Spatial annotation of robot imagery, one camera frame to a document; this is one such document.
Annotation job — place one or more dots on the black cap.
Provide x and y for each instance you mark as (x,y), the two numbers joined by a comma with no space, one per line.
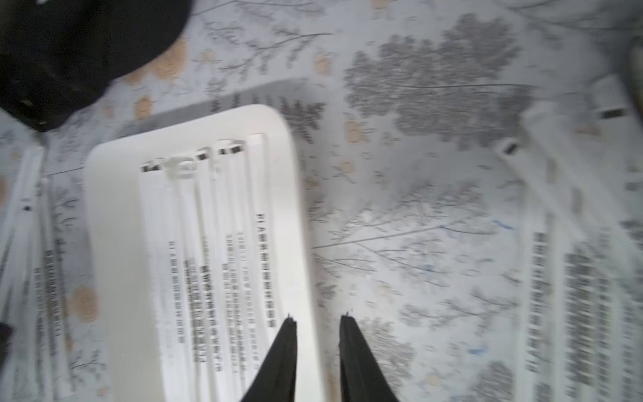
(58,57)

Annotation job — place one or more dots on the white storage tray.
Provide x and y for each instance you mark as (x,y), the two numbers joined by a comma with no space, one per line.
(257,261)

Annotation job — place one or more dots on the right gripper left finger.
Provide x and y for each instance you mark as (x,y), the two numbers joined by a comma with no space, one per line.
(276,378)

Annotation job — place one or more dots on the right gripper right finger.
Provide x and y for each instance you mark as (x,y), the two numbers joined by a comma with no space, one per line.
(361,377)

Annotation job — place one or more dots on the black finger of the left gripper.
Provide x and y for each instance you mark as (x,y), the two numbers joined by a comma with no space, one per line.
(6,333)

